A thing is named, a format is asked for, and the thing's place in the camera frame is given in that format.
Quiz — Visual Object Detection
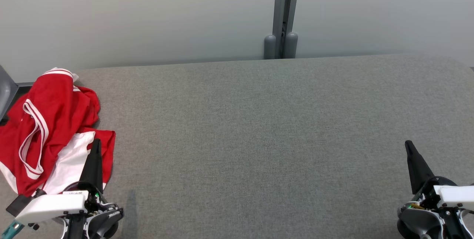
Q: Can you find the red shirt with white trim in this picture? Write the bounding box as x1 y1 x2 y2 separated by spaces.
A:
39 130 116 195

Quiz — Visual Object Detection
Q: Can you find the grey metal partition post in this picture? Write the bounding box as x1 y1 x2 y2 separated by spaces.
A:
272 0 301 59

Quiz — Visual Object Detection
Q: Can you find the grey metal stand leg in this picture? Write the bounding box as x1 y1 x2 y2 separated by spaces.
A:
0 65 19 121

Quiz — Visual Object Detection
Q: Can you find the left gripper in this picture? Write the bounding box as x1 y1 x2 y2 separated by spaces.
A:
14 139 104 226

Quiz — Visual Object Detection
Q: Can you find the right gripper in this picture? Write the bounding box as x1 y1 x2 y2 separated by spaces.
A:
404 140 474 210

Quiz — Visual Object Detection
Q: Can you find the teal left camera connector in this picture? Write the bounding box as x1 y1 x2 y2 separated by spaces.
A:
0 220 24 239

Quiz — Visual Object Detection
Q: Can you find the red jersey white striped trim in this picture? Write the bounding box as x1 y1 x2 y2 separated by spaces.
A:
0 67 101 197

